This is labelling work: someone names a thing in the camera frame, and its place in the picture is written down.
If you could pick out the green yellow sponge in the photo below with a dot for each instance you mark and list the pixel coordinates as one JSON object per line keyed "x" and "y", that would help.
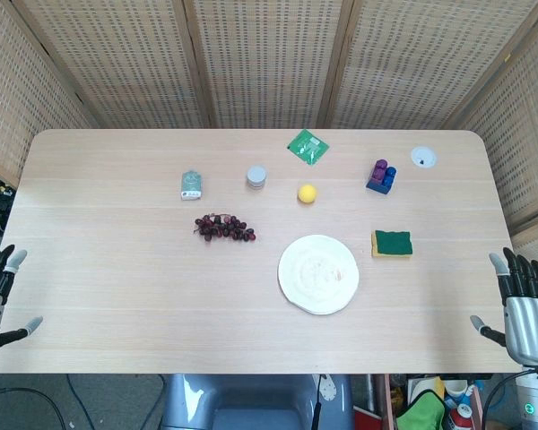
{"x": 392, "y": 244}

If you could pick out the small green snack packet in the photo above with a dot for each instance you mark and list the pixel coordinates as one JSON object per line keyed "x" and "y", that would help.
{"x": 191, "y": 184}

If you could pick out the dark red grape bunch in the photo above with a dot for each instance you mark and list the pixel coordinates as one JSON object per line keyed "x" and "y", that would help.
{"x": 224, "y": 227}

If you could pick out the bamboo folding screen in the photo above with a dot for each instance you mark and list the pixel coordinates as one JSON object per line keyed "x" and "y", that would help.
{"x": 269, "y": 62}

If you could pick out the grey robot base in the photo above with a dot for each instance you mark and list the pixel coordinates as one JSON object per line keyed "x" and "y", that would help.
{"x": 255, "y": 403}

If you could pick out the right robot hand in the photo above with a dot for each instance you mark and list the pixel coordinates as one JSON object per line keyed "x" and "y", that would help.
{"x": 526, "y": 320}

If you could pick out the green square sachet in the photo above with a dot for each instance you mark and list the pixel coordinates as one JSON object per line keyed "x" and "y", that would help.
{"x": 309, "y": 146}

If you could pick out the purple and blue block stack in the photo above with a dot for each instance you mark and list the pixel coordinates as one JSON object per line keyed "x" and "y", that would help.
{"x": 381, "y": 176}

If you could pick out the white round plate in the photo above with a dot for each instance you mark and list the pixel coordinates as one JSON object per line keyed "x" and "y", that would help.
{"x": 318, "y": 274}

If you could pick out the red and white bottle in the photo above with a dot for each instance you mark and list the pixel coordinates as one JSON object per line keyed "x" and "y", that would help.
{"x": 460, "y": 416}

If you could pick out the yellow ball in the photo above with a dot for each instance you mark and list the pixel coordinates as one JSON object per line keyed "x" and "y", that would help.
{"x": 307, "y": 194}

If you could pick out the grey round tin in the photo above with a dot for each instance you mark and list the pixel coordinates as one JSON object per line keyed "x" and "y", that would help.
{"x": 256, "y": 177}

